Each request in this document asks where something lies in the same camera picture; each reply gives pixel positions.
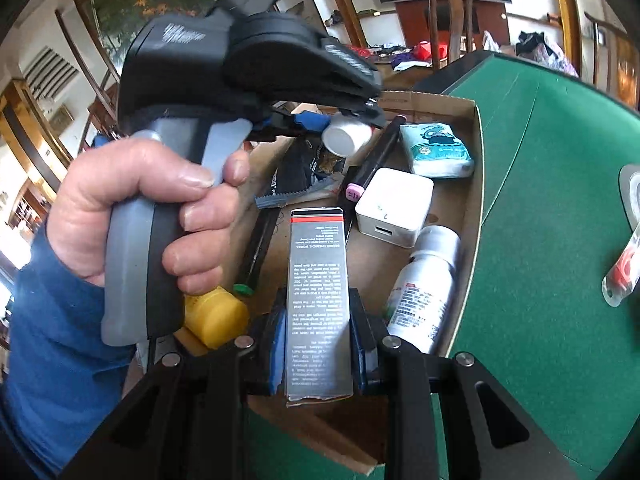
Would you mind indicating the white wall charger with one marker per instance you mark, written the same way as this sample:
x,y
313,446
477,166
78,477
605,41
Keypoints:
x,y
395,200

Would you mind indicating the round metal table plate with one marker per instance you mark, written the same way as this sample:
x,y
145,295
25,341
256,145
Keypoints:
x,y
631,195

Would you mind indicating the yellow round jar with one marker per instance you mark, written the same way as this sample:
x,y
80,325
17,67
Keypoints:
x,y
215,317

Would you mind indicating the dark foil packet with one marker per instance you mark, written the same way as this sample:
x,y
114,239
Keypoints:
x,y
300,170

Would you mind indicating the white wall shelf unit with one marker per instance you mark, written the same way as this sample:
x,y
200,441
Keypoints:
x,y
350,10

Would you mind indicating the white bottle red label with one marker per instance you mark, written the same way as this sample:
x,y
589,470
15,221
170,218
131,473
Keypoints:
x,y
345,137
425,285

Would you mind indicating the pile of clothes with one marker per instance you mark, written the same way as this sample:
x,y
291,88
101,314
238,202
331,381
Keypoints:
x,y
545,47

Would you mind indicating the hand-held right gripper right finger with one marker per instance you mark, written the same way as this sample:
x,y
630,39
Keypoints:
x,y
357,355

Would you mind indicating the white wall vent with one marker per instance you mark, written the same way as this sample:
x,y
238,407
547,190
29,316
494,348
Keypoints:
x,y
50,74

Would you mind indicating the black marker pen green end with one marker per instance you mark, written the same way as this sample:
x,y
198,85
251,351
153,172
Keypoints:
x,y
257,255

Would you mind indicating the white plastic bag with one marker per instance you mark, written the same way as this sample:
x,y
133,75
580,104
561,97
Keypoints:
x,y
490,41

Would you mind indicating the person's left hand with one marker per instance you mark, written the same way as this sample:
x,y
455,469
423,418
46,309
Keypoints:
x,y
125,175

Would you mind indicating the long printed carton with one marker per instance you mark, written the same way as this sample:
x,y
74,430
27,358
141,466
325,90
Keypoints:
x,y
315,300

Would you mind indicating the cardboard box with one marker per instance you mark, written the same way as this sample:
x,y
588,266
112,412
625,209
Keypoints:
x,y
367,270

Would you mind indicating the dark wooden chair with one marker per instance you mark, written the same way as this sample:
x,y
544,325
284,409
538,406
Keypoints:
x,y
448,20

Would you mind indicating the red cloth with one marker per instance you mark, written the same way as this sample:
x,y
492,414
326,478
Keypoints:
x,y
425,50

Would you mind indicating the person's left forearm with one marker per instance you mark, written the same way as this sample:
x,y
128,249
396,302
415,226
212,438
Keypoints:
x,y
50,385

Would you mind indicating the orange tape roll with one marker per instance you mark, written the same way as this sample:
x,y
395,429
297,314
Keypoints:
x,y
625,270

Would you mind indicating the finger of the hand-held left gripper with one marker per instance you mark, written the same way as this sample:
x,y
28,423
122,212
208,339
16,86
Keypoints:
x,y
370,112
307,121

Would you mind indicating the tissue pack with cartoon print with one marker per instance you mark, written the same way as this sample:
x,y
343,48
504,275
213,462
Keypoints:
x,y
435,152

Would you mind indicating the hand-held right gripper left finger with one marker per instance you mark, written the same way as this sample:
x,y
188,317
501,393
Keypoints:
x,y
277,350

